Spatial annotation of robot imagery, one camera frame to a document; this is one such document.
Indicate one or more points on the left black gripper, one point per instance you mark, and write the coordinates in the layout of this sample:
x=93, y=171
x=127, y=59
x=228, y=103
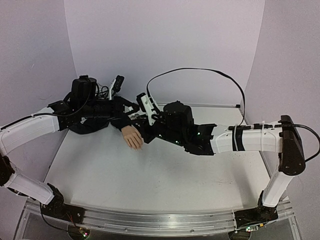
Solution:
x=119, y=103

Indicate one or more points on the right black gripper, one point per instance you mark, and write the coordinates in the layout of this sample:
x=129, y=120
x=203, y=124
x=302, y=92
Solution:
x=149, y=128

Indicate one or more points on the clear nail polish bottle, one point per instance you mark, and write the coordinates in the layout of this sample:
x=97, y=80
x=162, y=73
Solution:
x=135, y=116

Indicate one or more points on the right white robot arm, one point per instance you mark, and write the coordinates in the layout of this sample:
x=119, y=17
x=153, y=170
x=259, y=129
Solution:
x=175, y=124

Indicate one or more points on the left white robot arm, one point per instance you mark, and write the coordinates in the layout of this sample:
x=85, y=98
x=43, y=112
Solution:
x=82, y=102

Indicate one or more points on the mannequin hand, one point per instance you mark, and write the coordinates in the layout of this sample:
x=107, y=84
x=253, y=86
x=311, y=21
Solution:
x=132, y=137

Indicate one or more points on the grey and black jacket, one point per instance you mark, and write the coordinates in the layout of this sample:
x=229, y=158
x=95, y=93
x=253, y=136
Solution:
x=91, y=125

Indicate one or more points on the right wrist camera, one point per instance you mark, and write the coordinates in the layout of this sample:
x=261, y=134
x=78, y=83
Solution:
x=149, y=106

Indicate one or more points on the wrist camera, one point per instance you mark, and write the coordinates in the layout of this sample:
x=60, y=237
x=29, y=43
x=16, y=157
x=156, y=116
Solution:
x=149, y=106
x=115, y=86

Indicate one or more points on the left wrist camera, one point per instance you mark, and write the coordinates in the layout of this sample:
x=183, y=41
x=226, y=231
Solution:
x=115, y=86

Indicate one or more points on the aluminium back table rail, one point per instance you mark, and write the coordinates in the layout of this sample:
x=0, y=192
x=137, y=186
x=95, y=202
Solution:
x=237, y=106

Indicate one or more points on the aluminium front rail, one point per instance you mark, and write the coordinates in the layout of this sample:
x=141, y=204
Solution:
x=152, y=224

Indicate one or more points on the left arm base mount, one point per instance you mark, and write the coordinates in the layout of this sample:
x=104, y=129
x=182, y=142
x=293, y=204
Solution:
x=58, y=209

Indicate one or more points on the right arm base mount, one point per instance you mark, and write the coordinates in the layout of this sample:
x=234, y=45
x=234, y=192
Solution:
x=255, y=216

